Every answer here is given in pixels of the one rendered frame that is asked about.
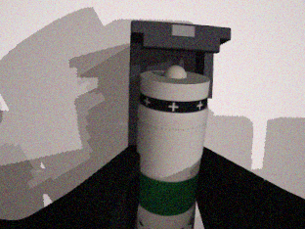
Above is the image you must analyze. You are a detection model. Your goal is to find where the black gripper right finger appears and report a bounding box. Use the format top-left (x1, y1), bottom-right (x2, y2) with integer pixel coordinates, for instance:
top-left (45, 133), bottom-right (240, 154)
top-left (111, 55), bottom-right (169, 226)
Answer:
top-left (195, 147), bottom-right (305, 229)

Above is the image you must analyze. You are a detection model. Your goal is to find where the grey and green battery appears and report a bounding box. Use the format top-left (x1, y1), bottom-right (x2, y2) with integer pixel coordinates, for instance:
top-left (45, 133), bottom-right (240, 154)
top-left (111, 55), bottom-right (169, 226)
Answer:
top-left (136, 65), bottom-right (211, 229)

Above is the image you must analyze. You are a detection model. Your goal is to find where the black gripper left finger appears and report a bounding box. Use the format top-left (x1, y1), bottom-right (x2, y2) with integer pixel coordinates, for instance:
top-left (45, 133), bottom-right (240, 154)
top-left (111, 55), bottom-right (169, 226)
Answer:
top-left (0, 145), bottom-right (141, 229)

